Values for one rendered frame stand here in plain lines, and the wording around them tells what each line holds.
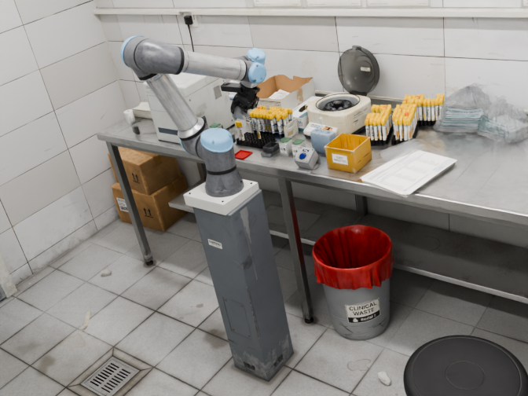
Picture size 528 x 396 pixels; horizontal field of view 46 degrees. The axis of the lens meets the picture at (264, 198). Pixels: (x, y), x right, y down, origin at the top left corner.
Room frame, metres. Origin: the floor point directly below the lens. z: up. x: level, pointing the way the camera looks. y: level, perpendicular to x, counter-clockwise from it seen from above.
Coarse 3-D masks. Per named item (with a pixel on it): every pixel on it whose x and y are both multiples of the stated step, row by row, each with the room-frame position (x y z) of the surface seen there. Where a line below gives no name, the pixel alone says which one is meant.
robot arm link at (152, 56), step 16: (144, 48) 2.09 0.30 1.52; (160, 48) 2.08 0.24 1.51; (176, 48) 2.10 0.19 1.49; (144, 64) 2.07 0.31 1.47; (160, 64) 2.06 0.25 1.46; (176, 64) 2.07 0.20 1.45; (192, 64) 2.11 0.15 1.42; (208, 64) 2.14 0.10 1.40; (224, 64) 2.17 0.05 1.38; (240, 64) 2.21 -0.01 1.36; (256, 64) 2.22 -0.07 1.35; (240, 80) 2.22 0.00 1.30; (256, 80) 2.20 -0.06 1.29
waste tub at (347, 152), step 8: (344, 136) 2.28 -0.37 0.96; (352, 136) 2.26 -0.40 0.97; (360, 136) 2.23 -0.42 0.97; (328, 144) 2.22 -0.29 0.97; (336, 144) 2.26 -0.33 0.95; (344, 144) 2.29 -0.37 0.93; (352, 144) 2.26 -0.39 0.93; (360, 144) 2.24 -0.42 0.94; (368, 144) 2.20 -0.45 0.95; (328, 152) 2.19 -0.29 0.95; (336, 152) 2.16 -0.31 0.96; (344, 152) 2.14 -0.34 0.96; (352, 152) 2.11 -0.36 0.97; (360, 152) 2.15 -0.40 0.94; (368, 152) 2.19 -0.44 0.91; (328, 160) 2.19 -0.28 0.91; (336, 160) 2.17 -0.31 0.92; (344, 160) 2.14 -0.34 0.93; (352, 160) 2.12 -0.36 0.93; (360, 160) 2.14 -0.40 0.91; (368, 160) 2.19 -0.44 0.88; (328, 168) 2.20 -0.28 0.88; (336, 168) 2.17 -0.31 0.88; (344, 168) 2.14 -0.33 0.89; (352, 168) 2.12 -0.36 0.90; (360, 168) 2.14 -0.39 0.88
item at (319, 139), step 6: (312, 132) 2.36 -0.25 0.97; (318, 132) 2.34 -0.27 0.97; (324, 132) 2.33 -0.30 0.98; (330, 132) 2.32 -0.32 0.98; (312, 138) 2.36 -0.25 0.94; (318, 138) 2.34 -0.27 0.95; (324, 138) 2.31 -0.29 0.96; (330, 138) 2.30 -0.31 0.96; (312, 144) 2.37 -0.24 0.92; (318, 144) 2.34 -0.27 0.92; (324, 144) 2.32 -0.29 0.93; (318, 150) 2.34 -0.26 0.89; (324, 150) 2.32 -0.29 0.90; (324, 156) 2.30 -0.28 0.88
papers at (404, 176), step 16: (400, 160) 2.12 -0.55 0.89; (416, 160) 2.10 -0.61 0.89; (432, 160) 2.07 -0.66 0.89; (448, 160) 2.05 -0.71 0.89; (368, 176) 2.05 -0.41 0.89; (384, 176) 2.02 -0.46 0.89; (400, 176) 2.00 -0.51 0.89; (416, 176) 1.98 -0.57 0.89; (432, 176) 1.95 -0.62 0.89; (400, 192) 1.89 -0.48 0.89
